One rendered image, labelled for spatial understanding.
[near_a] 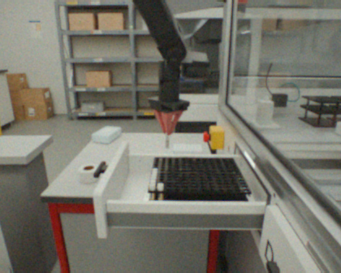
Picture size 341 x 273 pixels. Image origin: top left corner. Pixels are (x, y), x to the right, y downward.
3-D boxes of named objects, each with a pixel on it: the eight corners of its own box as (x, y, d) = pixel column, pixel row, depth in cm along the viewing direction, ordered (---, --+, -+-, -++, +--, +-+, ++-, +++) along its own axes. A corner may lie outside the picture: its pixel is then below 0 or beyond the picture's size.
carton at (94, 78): (86, 88, 428) (84, 71, 419) (91, 85, 458) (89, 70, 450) (110, 88, 430) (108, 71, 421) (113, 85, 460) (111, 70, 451)
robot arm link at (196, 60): (164, 26, 58) (167, 49, 53) (210, 28, 59) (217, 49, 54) (160, 65, 67) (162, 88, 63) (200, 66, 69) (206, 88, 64)
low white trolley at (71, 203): (72, 351, 98) (40, 194, 75) (109, 242, 157) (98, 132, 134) (211, 355, 97) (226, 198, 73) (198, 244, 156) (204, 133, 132)
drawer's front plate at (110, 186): (97, 240, 49) (92, 192, 46) (125, 173, 77) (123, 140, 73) (106, 240, 49) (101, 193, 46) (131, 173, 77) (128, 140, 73)
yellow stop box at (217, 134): (209, 149, 89) (210, 131, 87) (207, 142, 96) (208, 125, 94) (223, 149, 89) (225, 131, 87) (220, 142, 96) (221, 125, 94)
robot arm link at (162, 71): (157, 54, 64) (160, 56, 58) (183, 55, 65) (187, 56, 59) (157, 81, 66) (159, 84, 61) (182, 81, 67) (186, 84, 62)
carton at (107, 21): (98, 31, 400) (97, 13, 391) (102, 32, 430) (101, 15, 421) (123, 31, 401) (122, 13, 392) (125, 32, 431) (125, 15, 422)
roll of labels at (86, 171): (75, 179, 85) (74, 168, 83) (92, 171, 90) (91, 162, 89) (86, 185, 80) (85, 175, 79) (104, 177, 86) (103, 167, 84)
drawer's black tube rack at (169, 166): (148, 215, 54) (147, 190, 52) (154, 177, 70) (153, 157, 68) (248, 217, 53) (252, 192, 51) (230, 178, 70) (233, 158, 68)
